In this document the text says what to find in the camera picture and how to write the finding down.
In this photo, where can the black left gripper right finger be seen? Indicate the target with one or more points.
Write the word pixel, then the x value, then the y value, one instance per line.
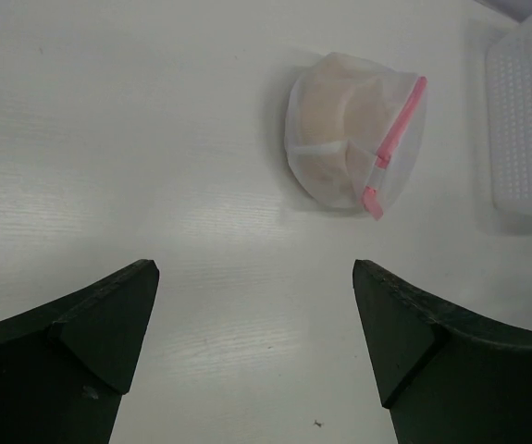
pixel 445 374

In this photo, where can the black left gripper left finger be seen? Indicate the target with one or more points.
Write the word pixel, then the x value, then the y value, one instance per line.
pixel 65 365

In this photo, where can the white mesh laundry bag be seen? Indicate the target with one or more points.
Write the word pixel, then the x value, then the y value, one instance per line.
pixel 378 174

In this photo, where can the beige bra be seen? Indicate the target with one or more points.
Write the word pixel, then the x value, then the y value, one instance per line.
pixel 342 100

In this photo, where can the white perforated plastic basket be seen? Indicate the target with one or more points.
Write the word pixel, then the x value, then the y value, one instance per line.
pixel 509 96

